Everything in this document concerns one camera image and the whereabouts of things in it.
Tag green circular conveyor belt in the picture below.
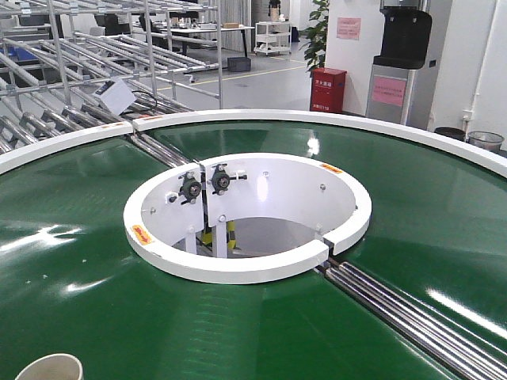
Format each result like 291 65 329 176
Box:
1 120 506 379

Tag black round waste bin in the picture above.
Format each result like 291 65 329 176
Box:
434 127 467 142

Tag white outer conveyor rim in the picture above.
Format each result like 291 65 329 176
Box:
1 109 506 177

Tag right black bearing block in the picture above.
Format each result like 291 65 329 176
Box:
211 163 248 196

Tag black bearing block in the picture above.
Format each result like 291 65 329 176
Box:
211 163 248 196
178 172 202 205

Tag left black bearing block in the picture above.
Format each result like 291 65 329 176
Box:
178 172 202 205

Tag steel transfer rollers far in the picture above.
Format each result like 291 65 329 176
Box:
128 132 193 168

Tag steel transfer rollers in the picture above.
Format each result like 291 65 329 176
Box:
316 259 506 379
128 132 193 168

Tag dark grey floor crate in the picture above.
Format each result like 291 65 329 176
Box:
227 56 251 72

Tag red fire extinguisher cabinet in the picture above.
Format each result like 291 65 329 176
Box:
310 67 347 113

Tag green potted plant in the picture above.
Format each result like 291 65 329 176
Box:
303 0 330 72

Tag white shelf cart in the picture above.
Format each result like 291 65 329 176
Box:
253 21 292 56

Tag white control box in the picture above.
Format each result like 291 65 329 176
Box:
92 78 136 115

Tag white office desk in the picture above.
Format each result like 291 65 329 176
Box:
162 23 254 57

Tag grey black water dispenser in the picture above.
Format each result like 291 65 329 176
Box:
366 1 432 124

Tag metal roller rack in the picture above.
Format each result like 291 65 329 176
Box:
1 1 222 153

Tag steel transfer rollers near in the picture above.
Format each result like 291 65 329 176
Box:
316 259 506 379

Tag white inner conveyor ring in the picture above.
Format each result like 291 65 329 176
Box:
123 152 373 285

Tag pink wall notice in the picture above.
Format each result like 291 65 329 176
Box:
337 17 361 40

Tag wire mesh waste bin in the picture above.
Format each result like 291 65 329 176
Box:
467 131 505 153

